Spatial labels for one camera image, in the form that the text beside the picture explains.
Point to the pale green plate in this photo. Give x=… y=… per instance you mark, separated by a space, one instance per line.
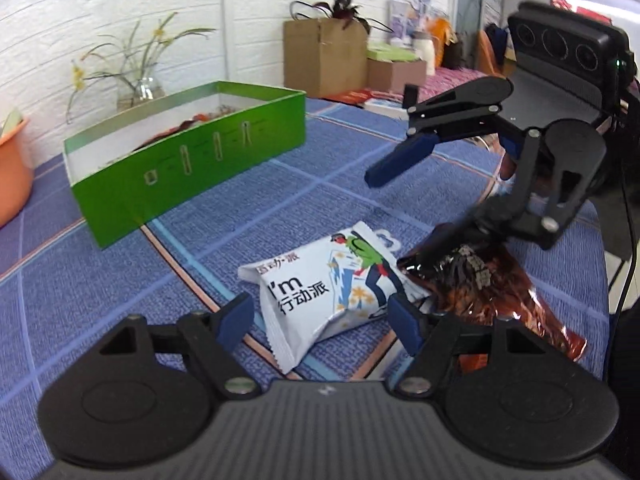
x=11 y=122

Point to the pale green lidded box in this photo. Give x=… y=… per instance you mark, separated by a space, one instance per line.
x=390 y=51

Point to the purple leaf plant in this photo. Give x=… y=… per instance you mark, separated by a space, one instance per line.
x=345 y=7

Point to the green cardboard box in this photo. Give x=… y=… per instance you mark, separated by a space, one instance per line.
x=200 y=170

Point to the red checked cloth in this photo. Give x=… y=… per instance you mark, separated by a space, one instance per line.
x=450 y=80

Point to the red envelope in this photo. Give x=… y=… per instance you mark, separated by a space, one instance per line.
x=352 y=96

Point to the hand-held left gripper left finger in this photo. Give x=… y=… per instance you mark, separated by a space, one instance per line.
x=232 y=322

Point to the long dark red snack packet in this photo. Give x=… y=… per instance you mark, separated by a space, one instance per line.
x=480 y=290

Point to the yellow flowering plant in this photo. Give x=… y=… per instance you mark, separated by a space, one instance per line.
x=145 y=45

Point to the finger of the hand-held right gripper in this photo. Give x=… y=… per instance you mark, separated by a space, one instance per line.
x=520 y=220
x=400 y=160

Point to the orange plastic basin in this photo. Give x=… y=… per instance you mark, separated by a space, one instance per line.
x=12 y=175

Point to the white cartoon snack packet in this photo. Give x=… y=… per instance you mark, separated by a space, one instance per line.
x=310 y=305

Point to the brown cardboard box with plant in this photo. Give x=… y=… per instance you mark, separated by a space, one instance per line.
x=322 y=57

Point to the white bottle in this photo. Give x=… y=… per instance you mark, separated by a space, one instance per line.
x=426 y=52

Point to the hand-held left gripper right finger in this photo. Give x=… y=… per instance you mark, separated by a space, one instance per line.
x=405 y=325

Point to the blue checked tablecloth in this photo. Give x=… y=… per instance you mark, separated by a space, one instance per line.
x=300 y=185

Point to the glass vase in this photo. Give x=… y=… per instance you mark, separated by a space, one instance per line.
x=140 y=91

